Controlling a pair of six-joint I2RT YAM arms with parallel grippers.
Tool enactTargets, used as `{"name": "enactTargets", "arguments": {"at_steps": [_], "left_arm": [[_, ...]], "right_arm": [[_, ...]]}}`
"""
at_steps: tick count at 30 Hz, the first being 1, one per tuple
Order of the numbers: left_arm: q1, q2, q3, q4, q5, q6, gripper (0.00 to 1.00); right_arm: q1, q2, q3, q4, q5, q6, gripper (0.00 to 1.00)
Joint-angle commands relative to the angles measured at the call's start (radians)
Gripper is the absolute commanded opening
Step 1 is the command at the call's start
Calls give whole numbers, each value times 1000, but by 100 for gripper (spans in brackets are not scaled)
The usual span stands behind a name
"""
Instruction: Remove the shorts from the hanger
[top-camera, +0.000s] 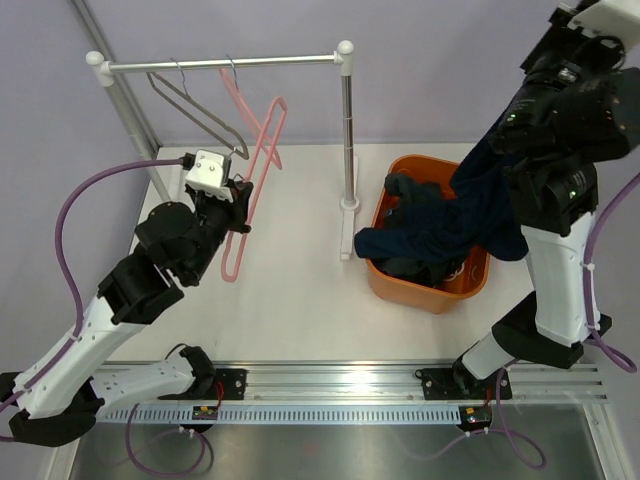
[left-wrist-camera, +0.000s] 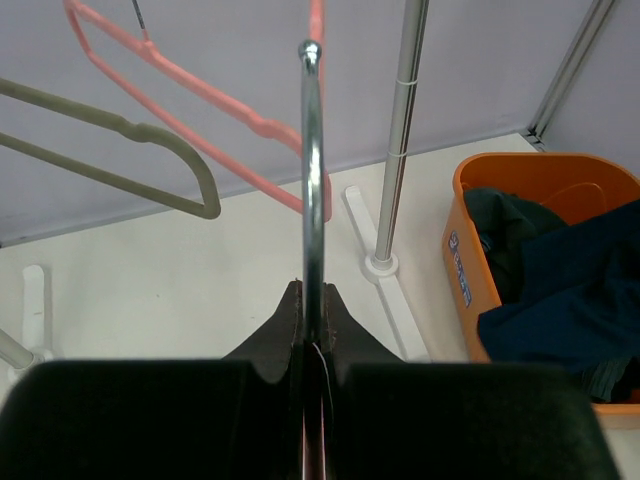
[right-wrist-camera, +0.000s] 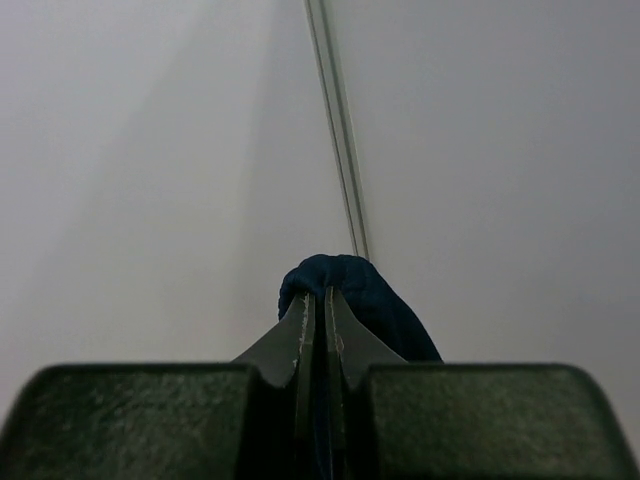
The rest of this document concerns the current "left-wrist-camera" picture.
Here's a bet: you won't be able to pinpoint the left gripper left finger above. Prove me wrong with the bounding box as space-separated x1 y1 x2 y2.
1 281 302 479

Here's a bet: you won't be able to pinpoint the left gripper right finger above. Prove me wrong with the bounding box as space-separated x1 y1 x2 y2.
322 285 619 479

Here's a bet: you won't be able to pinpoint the navy blue shorts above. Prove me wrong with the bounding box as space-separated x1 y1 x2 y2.
477 202 639 373

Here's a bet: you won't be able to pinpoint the black shorts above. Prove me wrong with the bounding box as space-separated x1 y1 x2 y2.
462 186 640 404

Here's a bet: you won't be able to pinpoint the grey hanger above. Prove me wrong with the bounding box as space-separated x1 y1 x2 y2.
1 79 221 231

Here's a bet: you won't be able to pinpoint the pink hanger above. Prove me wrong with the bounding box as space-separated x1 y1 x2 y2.
63 1 325 212
298 1 330 479

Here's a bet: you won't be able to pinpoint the silver clothes rack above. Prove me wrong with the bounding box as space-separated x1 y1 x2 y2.
0 0 432 381

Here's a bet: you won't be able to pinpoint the orange plastic basket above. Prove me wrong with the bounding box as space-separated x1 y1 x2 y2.
442 153 639 428

